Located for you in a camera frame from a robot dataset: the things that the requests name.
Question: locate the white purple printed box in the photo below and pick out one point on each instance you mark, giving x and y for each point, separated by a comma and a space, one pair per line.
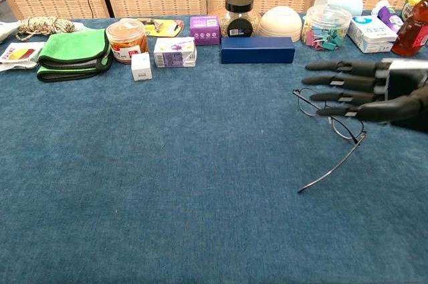
174, 53

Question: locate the purple cardboard box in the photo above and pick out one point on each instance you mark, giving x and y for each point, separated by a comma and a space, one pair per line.
204, 30

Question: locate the clear jar of binder clips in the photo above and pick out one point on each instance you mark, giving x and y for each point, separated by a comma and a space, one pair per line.
326, 30

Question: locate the clear jar of rubber bands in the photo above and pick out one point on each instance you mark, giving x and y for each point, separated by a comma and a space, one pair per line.
127, 43

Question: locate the white snack packet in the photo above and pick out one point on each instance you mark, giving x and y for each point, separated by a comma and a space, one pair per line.
20, 55

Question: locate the white salt bag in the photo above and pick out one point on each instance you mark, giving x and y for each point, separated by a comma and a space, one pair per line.
6, 30

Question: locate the beige upturned bowl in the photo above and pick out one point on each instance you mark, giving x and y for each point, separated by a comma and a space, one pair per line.
281, 23

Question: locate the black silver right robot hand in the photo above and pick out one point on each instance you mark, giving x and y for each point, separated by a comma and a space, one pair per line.
401, 80

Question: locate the white purple toothpaste tube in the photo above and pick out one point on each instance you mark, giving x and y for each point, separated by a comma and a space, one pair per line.
388, 16

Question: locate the white light-blue cup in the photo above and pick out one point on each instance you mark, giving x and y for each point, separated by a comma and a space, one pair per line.
344, 1

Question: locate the white blue carton box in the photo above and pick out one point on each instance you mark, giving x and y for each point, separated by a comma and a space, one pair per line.
366, 31

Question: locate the glass jar black lid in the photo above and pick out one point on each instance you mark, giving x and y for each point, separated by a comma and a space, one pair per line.
239, 5

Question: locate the folded green towel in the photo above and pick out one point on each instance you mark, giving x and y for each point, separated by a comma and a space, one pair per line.
73, 45

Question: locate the honey bottle yellow cap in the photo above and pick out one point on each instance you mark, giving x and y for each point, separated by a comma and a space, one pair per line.
409, 36

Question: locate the navy blue glasses case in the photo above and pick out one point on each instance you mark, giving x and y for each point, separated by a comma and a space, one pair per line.
257, 50

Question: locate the razor in yellow package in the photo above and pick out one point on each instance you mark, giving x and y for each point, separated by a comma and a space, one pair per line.
167, 28

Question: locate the small white box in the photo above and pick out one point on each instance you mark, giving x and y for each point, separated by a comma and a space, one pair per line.
141, 68

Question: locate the thin-framed eyeglasses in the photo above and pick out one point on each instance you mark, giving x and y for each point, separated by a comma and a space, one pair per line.
349, 128

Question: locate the blue table cloth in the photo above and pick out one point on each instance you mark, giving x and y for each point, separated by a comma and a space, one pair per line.
167, 163

